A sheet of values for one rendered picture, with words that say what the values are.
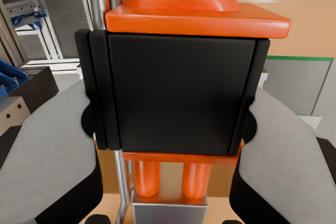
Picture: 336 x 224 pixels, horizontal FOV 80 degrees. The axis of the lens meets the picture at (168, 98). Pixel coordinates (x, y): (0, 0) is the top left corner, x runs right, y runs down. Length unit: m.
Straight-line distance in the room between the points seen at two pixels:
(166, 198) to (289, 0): 0.76
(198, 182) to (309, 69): 1.55
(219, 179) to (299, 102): 1.39
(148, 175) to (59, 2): 1.12
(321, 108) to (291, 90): 0.31
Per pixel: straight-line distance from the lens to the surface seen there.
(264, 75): 0.82
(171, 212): 0.19
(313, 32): 0.91
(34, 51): 1.38
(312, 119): 1.93
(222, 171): 0.49
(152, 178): 0.17
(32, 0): 1.10
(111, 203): 0.48
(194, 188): 0.17
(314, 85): 1.76
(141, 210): 0.19
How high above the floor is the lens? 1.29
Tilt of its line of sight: 58 degrees down
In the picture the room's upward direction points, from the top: 177 degrees counter-clockwise
